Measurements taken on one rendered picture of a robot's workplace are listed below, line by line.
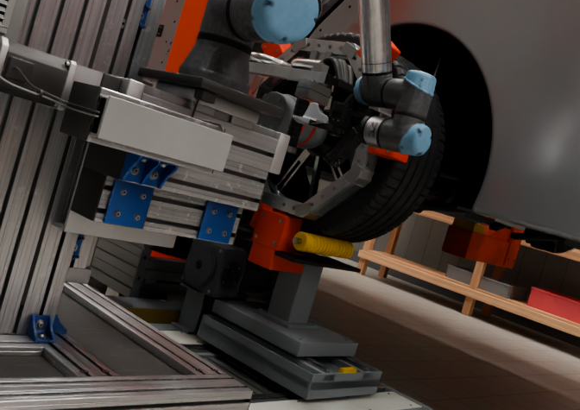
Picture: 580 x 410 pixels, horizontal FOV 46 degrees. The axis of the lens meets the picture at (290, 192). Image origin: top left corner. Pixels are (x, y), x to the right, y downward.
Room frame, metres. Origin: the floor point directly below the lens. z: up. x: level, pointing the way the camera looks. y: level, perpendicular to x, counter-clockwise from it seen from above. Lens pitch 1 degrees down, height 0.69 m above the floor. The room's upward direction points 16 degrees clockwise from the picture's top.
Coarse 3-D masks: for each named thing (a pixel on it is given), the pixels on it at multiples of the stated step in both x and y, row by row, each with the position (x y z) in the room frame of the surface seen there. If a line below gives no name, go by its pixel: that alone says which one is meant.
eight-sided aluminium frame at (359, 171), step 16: (288, 48) 2.21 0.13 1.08; (304, 48) 2.17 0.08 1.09; (320, 48) 2.12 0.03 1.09; (336, 48) 2.08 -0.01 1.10; (352, 48) 2.03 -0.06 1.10; (352, 64) 2.03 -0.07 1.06; (256, 80) 2.27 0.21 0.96; (272, 80) 2.31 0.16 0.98; (256, 96) 2.27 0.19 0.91; (384, 112) 1.95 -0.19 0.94; (368, 160) 1.95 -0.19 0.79; (352, 176) 1.95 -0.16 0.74; (368, 176) 1.96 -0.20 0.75; (320, 192) 2.01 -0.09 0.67; (336, 192) 1.98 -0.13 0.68; (352, 192) 2.00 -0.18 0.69; (288, 208) 2.08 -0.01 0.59; (304, 208) 2.04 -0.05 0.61; (320, 208) 2.02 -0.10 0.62
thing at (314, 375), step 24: (216, 336) 2.20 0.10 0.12; (240, 336) 2.14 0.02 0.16; (240, 360) 2.12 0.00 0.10; (264, 360) 2.06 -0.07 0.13; (288, 360) 2.06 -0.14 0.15; (312, 360) 2.04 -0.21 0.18; (336, 360) 2.19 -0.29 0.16; (288, 384) 1.98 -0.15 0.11; (312, 384) 1.94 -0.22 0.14; (336, 384) 2.02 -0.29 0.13; (360, 384) 2.12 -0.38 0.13
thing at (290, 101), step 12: (264, 96) 2.03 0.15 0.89; (276, 96) 2.00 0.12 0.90; (288, 96) 2.03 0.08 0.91; (288, 108) 1.97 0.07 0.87; (264, 120) 2.01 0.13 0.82; (276, 120) 1.98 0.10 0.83; (288, 120) 1.98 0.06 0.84; (300, 132) 2.02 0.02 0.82; (312, 132) 2.06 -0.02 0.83; (324, 132) 2.11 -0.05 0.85; (300, 144) 2.08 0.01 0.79; (312, 144) 2.10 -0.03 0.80
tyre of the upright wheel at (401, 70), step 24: (432, 120) 2.08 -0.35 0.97; (432, 144) 2.07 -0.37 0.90; (384, 168) 1.98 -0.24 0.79; (408, 168) 2.00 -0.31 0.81; (432, 168) 2.10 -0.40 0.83; (360, 192) 2.02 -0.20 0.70; (384, 192) 1.98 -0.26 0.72; (408, 192) 2.06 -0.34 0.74; (336, 216) 2.06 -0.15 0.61; (360, 216) 2.02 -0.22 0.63; (384, 216) 2.07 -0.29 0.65; (408, 216) 2.15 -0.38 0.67; (360, 240) 2.22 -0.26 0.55
